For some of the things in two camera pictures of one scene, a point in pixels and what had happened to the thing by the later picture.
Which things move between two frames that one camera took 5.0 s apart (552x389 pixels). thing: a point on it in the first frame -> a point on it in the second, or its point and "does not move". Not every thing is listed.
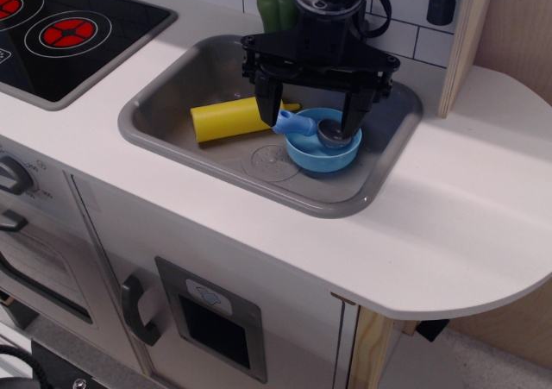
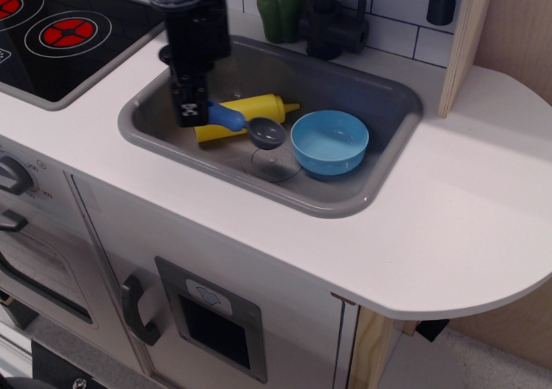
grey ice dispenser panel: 223,325 does not move
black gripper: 329,51 -> 197,34
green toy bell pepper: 276,0 does not move
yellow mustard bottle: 231,117 does not move
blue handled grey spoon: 330,132 -> 262,133
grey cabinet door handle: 131,290 does not move
